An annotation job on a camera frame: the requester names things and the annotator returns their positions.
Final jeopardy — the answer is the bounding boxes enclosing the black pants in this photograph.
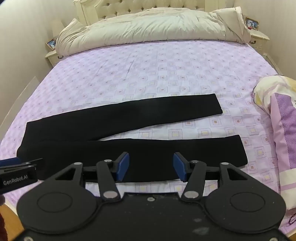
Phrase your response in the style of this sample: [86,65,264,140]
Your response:
[16,94,247,182]

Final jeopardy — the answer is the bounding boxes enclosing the purple patterned bed sheet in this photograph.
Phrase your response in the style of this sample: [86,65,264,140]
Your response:
[0,39,282,204]

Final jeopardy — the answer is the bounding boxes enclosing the left cream nightstand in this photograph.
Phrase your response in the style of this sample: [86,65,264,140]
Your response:
[45,50,59,67]

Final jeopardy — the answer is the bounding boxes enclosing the cream nightstand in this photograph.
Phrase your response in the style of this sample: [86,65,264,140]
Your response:
[249,29,270,54]
[45,50,59,67]

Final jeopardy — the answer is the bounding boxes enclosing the purple floral pillow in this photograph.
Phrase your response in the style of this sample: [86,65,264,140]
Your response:
[253,75,295,210]

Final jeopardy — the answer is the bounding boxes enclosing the right cream nightstand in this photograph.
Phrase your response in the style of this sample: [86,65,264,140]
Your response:
[249,29,270,54]

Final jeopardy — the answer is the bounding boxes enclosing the cream duvet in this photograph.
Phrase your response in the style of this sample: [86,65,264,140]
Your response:
[56,7,251,56]

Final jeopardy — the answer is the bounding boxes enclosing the cream tufted headboard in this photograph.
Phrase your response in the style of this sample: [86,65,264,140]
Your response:
[73,0,226,26]

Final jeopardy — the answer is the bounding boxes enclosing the left photo frame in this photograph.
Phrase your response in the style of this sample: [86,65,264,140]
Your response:
[46,39,56,51]

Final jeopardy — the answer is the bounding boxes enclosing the photo frame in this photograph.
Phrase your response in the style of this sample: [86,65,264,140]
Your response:
[245,18,259,30]
[46,39,56,51]

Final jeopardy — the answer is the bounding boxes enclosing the right photo frame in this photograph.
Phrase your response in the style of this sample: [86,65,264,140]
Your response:
[245,18,259,30]

